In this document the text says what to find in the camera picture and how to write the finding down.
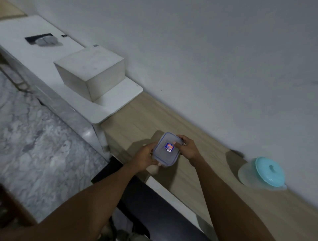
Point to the person's left hand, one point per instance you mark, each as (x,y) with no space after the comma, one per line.
(142,157)

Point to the person's right hand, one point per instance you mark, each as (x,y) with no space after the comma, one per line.
(190,147)

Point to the person's left thumb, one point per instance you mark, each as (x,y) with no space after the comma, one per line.
(154,161)

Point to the person's right thumb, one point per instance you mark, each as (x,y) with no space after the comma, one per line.
(177,143)

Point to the clear plastic food container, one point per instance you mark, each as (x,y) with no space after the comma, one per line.
(166,149)

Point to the person's left forearm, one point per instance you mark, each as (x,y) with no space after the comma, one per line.
(74,206)

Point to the person's right forearm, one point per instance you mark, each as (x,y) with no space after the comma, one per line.
(231,203)

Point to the clear jug with teal lid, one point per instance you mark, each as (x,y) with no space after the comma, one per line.
(264,175)

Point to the white square box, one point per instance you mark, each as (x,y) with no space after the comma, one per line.
(90,72)

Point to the white cabinet top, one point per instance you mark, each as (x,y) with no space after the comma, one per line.
(62,74)

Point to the grey computer mouse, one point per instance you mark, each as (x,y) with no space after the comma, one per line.
(45,41)

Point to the black mouse pad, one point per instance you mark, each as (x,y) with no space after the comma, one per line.
(37,38)

